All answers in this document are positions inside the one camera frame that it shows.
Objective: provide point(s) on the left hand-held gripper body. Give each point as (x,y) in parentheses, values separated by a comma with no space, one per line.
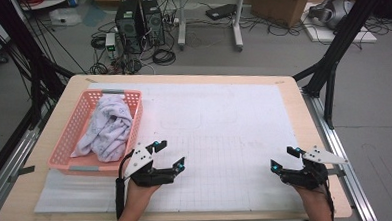
(147,176)

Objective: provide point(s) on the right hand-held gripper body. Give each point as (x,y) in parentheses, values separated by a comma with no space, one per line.
(307,177)

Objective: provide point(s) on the lavender printed towel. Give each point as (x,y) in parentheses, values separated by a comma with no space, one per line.
(108,131)

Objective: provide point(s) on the pink plastic basket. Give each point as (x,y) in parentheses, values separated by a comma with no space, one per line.
(77,119)

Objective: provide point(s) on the person's left hand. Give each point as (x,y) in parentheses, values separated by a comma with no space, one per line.
(137,196)

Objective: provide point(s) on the person's right hand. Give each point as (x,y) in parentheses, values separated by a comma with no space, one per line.
(316,200)

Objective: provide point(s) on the white grid mat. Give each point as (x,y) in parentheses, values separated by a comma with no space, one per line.
(218,123)

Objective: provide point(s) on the small white box green light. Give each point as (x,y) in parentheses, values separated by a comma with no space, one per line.
(110,40)

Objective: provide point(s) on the white foam board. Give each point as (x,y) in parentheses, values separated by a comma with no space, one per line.
(327,36)

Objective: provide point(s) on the large black computer tower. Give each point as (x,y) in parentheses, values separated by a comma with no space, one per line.
(128,26)

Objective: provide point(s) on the white stand leg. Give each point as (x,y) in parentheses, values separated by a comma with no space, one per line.
(237,25)
(181,24)

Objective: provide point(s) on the slim black computer tower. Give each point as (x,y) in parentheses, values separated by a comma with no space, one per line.
(153,22)

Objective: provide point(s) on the silver grey device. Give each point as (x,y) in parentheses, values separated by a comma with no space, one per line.
(333,12)

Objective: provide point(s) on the flat black device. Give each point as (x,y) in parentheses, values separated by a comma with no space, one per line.
(221,11)

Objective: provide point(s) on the open cardboard box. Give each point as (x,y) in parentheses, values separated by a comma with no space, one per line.
(279,5)

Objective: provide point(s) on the clear plastic bag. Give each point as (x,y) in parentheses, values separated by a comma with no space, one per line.
(64,16)

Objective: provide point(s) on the round white table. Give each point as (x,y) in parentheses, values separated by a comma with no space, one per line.
(45,3)

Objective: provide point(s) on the grey metal bracket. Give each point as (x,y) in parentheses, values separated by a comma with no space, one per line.
(337,172)
(24,170)

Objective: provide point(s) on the aluminium rail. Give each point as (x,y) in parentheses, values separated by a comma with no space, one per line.
(15,155)
(335,144)

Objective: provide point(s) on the black metal frame strut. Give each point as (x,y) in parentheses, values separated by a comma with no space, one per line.
(344,34)
(21,41)

